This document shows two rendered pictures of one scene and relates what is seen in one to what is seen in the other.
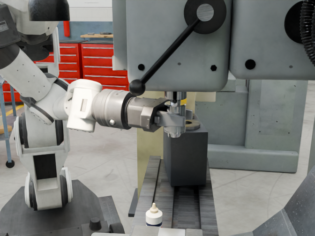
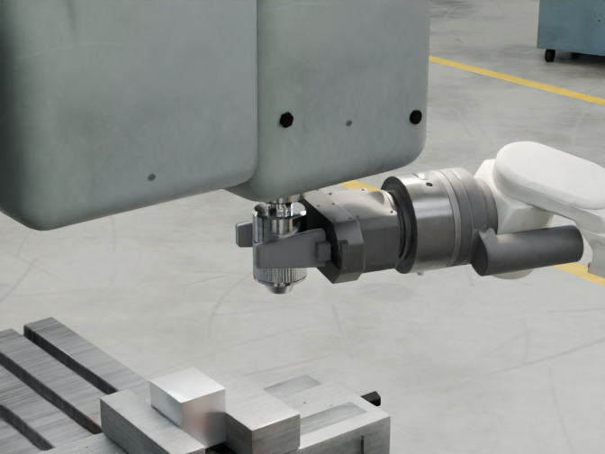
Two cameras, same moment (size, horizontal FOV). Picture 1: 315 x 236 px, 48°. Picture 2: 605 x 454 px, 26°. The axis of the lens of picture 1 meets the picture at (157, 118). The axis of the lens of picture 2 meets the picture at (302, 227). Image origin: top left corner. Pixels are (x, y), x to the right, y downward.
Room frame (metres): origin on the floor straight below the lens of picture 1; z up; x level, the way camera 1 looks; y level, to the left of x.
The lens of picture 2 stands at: (1.53, -0.74, 1.64)
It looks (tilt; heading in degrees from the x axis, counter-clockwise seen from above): 20 degrees down; 137
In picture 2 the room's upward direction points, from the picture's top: straight up
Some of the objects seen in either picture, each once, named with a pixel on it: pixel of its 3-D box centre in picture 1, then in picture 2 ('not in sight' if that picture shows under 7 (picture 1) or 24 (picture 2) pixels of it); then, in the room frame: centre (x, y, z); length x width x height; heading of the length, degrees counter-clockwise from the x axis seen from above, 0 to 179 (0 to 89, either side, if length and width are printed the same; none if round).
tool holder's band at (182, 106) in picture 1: (175, 105); (279, 213); (0.74, -0.04, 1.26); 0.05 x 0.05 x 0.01
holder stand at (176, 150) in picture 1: (183, 145); not in sight; (1.17, -0.09, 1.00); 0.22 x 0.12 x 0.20; 5
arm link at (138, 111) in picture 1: (137, 112); (377, 230); (0.78, 0.05, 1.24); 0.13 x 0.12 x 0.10; 157
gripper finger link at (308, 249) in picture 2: (179, 112); (293, 253); (0.77, -0.05, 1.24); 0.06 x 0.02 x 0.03; 67
